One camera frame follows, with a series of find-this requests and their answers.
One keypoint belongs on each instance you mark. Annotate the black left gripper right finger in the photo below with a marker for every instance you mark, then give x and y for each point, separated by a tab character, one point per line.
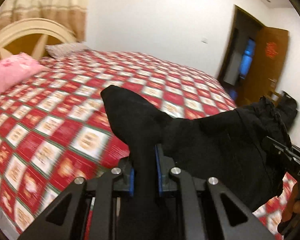
164	165

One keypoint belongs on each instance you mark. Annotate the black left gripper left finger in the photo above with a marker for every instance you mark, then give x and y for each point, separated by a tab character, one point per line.
124	183

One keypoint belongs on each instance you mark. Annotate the black pants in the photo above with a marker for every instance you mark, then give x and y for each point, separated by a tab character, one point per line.
231	146

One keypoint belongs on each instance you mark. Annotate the person's right hand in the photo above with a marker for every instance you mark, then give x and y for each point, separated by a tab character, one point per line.
293	205

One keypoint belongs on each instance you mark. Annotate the red checkered bedspread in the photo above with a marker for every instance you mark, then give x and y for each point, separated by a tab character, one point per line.
58	153

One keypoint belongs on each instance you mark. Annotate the brown wooden door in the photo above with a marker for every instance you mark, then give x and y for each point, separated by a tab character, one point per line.
254	59

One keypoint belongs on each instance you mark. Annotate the grey striped pillow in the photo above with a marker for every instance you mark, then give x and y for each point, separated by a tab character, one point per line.
61	50

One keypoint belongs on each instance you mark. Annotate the pink pillow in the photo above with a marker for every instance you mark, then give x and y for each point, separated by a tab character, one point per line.
17	68

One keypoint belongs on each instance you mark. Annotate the cream wooden headboard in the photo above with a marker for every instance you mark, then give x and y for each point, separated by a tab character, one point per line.
31	36

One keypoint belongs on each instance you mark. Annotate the beige patterned curtain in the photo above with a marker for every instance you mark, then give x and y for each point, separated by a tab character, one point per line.
69	13

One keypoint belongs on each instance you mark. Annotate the white wall switch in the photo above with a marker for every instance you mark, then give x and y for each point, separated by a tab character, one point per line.
204	40

